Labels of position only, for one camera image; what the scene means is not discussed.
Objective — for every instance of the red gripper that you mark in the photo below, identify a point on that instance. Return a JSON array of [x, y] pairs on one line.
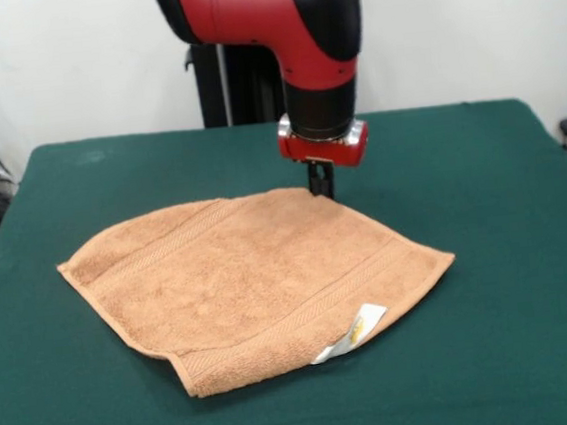
[[323, 151]]

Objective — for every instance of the orange terry towel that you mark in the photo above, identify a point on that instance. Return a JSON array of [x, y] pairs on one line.
[[250, 286]]

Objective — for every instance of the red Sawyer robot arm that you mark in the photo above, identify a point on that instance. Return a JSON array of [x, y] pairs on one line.
[[254, 9]]

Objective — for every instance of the dark green table cloth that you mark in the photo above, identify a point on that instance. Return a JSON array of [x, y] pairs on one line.
[[478, 354]]

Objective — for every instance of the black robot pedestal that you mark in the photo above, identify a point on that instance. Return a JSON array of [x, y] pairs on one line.
[[246, 85]]

